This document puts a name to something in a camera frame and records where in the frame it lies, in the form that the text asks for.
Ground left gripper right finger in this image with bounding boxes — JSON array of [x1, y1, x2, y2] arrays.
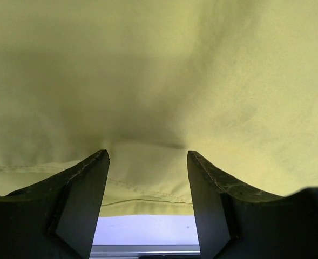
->
[[187, 151, 318, 258]]

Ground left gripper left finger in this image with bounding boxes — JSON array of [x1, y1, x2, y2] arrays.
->
[[0, 150, 110, 258]]

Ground yellow-green trousers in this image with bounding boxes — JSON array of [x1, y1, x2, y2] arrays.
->
[[0, 1, 318, 216]]

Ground aluminium rail frame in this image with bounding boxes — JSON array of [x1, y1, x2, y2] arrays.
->
[[90, 245, 201, 258]]

